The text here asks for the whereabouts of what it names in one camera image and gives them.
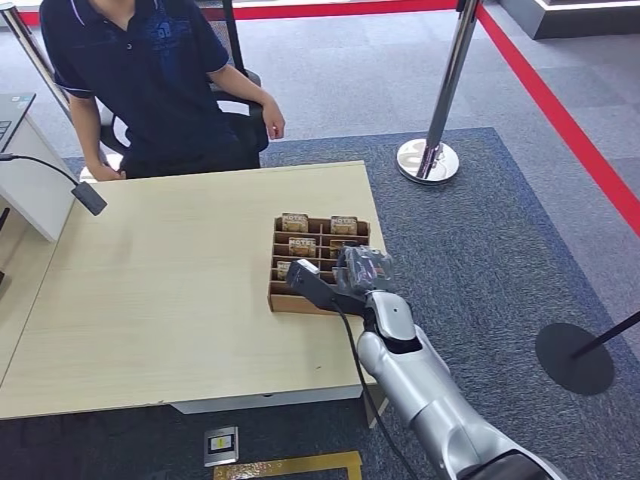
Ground person's left hand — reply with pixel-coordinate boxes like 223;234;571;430
261;97;286;141

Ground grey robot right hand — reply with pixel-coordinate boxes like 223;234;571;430
334;245;396;296

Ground person's right hand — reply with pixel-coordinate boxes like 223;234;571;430
87;162;126;182

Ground wooden slotted card holder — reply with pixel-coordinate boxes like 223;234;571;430
267;214;374;316

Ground person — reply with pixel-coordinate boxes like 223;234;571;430
38;0;286;182

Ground black gooseneck desk microphone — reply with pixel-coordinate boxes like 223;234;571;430
0;152;108;217

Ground black office chair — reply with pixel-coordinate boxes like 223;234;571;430
97;0;269;170

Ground red barrier belt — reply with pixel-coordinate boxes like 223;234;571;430
475;1;640;238
20;0;458;28

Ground light wooden desk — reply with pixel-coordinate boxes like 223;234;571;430
0;160;390;429

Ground laptop computer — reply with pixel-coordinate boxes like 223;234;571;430
0;92;37;154

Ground blue grey carpet rug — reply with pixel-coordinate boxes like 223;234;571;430
0;127;640;480

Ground metal floor socket plate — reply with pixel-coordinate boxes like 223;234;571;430
203;425;240;468

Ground black stand with round base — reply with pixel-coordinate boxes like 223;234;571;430
534;311;640;397

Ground white and black plinth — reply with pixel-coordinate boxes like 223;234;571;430
497;0;640;40

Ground black camera cable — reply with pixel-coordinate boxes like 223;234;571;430
331;299;420;480

